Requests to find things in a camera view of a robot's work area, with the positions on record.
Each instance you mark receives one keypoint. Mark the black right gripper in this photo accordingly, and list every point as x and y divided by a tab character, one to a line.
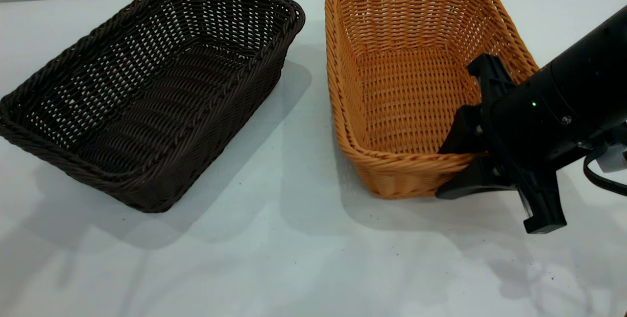
534	121

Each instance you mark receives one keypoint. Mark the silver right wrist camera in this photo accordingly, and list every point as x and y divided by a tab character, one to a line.
614	156

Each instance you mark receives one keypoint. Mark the orange woven basket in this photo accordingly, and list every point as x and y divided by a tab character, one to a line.
401	86

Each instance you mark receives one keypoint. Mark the black woven basket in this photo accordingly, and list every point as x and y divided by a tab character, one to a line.
147	116

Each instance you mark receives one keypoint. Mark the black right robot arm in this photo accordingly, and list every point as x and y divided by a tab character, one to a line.
605	72

